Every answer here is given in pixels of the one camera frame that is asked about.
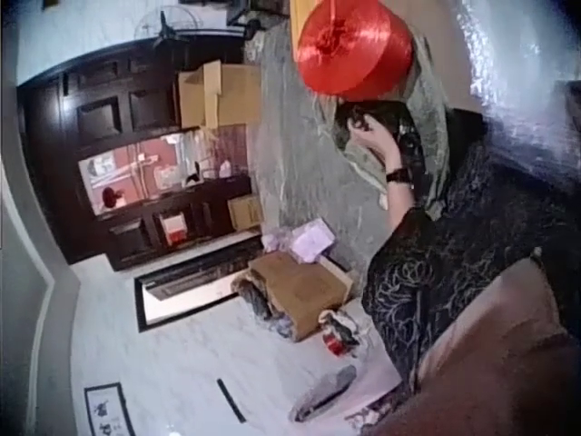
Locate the person's left hand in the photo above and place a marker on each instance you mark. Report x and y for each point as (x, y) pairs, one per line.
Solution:
(379, 143)

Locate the person's left fingers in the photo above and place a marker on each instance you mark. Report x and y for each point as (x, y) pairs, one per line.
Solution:
(357, 128)

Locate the black cloth bundle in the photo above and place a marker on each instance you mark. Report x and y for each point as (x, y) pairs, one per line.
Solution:
(395, 115)

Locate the black wrist band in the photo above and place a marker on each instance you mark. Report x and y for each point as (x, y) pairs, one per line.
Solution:
(399, 175)

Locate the grey-green plastic bag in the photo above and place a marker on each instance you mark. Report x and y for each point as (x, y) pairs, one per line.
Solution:
(431, 150)

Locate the large red twine spool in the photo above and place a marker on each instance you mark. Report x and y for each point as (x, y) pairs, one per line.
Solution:
(356, 47)

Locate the yellow board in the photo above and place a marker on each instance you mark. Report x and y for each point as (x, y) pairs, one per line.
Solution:
(299, 25)

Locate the pale wrapped packet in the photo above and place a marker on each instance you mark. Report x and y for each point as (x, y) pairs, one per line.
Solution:
(311, 238)

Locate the small cardboard box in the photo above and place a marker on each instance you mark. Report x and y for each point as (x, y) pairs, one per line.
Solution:
(245, 212)

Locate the large open cardboard box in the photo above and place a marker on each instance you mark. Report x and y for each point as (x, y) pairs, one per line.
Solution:
(218, 93)

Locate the flat brown cardboard box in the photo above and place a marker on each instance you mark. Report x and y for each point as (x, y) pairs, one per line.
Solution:
(297, 290)

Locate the red and white box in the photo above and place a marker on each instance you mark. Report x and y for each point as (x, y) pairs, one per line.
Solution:
(172, 228)

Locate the black standing fan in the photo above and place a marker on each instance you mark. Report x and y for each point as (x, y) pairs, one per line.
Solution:
(159, 22)

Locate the dark wooden cabinet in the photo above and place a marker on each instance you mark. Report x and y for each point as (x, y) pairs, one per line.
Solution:
(136, 172)

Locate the black framed floor panel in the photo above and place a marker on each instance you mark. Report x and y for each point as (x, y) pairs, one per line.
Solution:
(186, 290)

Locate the grey slipper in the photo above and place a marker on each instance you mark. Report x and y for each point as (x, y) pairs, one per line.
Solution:
(326, 393)

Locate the black flat strip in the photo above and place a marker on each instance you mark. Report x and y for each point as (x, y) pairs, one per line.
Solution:
(230, 399)

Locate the black framed picture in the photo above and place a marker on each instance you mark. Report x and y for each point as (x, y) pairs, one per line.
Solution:
(109, 409)

